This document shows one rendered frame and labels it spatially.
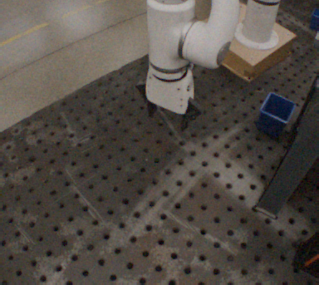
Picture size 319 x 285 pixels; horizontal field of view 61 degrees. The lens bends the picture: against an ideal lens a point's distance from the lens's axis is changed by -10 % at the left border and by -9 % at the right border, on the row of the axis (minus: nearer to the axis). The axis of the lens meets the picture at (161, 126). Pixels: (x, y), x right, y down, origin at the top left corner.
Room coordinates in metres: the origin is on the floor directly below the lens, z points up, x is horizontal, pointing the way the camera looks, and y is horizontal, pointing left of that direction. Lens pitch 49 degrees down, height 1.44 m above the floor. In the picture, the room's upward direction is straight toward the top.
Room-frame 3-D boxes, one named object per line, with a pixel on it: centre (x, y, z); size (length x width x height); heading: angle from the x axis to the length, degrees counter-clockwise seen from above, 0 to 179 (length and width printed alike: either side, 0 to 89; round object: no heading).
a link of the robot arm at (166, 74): (0.49, -0.02, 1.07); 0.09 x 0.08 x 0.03; 59
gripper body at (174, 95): (0.49, -0.02, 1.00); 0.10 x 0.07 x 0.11; 59
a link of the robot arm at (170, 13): (0.48, -0.02, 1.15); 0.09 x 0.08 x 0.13; 54
